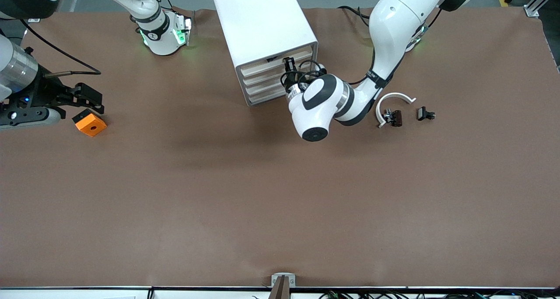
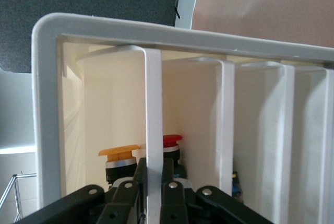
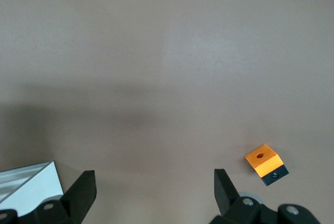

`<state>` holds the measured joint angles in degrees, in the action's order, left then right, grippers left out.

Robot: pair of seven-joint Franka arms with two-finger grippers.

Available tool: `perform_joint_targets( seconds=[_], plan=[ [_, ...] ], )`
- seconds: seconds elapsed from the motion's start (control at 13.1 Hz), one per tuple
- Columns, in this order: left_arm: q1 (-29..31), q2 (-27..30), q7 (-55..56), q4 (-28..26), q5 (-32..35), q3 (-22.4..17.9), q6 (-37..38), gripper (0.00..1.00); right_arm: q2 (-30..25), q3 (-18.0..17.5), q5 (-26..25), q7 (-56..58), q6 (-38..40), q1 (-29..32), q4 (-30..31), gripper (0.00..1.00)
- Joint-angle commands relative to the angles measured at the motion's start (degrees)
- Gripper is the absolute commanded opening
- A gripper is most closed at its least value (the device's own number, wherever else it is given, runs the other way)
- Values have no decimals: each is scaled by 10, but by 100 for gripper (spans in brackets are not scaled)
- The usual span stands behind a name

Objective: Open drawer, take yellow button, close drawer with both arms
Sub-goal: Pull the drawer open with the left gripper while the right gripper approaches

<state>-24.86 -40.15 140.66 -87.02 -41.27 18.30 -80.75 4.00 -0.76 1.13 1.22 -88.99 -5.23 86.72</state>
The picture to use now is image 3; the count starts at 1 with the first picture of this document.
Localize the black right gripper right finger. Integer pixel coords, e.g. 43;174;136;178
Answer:
213;168;321;224

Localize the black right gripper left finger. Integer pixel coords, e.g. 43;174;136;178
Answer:
0;170;98;224

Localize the orange black cube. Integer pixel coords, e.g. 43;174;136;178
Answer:
244;144;290;187

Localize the brown table cover mat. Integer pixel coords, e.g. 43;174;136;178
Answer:
0;0;334;224

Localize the aluminium frame profile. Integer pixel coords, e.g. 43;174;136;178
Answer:
0;160;65;210

